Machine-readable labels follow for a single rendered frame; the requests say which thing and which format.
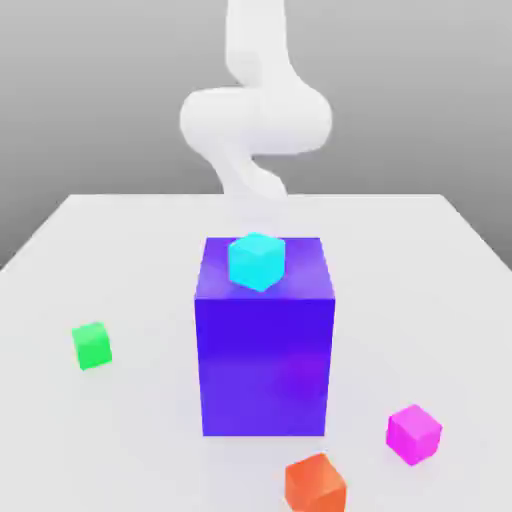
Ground small cyan cube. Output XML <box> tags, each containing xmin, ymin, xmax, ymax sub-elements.
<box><xmin>227</xmin><ymin>231</ymin><xmax>287</xmax><ymax>293</ymax></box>

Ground small green cube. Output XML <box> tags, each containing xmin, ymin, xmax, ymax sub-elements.
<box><xmin>70</xmin><ymin>320</ymin><xmax>114</xmax><ymax>372</ymax></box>

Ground small orange cube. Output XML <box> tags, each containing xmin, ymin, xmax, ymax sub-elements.
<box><xmin>284</xmin><ymin>452</ymin><xmax>348</xmax><ymax>512</ymax></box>

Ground small magenta cube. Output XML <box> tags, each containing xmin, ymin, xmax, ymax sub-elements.
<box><xmin>385</xmin><ymin>403</ymin><xmax>444</xmax><ymax>468</ymax></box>

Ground large blue box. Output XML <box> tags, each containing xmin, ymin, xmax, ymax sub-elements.
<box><xmin>193</xmin><ymin>236</ymin><xmax>336</xmax><ymax>438</ymax></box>

